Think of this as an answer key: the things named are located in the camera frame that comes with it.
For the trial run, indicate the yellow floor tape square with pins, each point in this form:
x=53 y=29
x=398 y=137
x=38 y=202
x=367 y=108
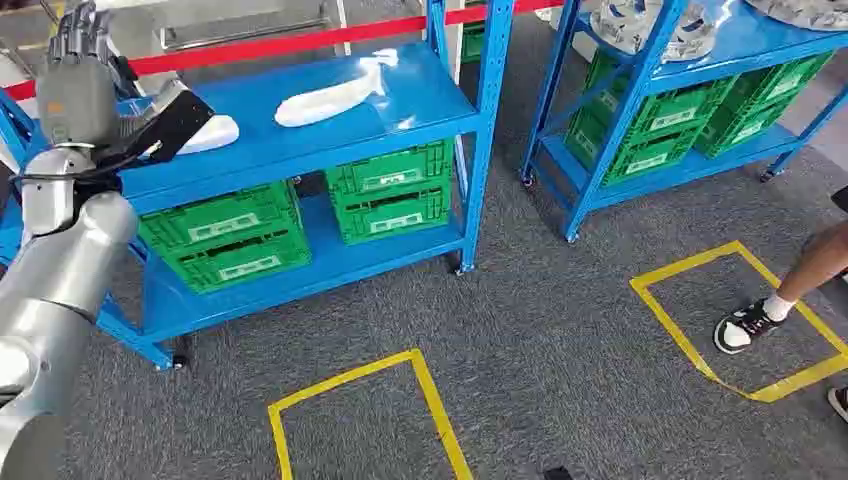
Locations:
x=669 y=318

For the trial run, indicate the white table with metal frame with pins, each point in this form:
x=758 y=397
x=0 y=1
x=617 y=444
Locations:
x=218 y=13

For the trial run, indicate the long white plastic part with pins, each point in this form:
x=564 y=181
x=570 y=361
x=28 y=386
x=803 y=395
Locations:
x=324 y=102

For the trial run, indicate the red barrier tape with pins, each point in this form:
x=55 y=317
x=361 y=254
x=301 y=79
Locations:
x=278 y=45

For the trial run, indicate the white pointed plastic part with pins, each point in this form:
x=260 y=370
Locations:
x=215 y=132

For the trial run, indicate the black and white shoe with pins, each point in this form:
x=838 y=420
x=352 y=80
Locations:
x=742 y=328
x=840 y=401

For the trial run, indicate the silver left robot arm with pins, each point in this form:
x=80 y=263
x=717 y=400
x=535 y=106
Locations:
x=60 y=278

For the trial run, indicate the narrow blue metal shelf rack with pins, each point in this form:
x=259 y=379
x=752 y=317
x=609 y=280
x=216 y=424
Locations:
x=748 y=40

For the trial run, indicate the grey patterned moulded part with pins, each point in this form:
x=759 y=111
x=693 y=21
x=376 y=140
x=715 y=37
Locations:
x=808 y=12
x=626 y=23

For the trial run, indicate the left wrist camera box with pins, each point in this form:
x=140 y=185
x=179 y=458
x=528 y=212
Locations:
x=175 y=122

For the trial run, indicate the black robot foot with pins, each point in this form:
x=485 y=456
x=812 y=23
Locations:
x=558 y=474

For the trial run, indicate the wide blue metal shelf rack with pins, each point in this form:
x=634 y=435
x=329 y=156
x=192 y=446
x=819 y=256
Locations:
x=318 y=149

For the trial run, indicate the person's leg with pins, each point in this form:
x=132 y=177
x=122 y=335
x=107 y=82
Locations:
x=818 y=262

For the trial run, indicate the green plastic crate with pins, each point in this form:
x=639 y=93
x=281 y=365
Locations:
x=473 y=43
x=669 y=109
x=742 y=129
x=394 y=218
x=636 y=156
x=782 y=79
x=218 y=215
x=245 y=268
x=391 y=169

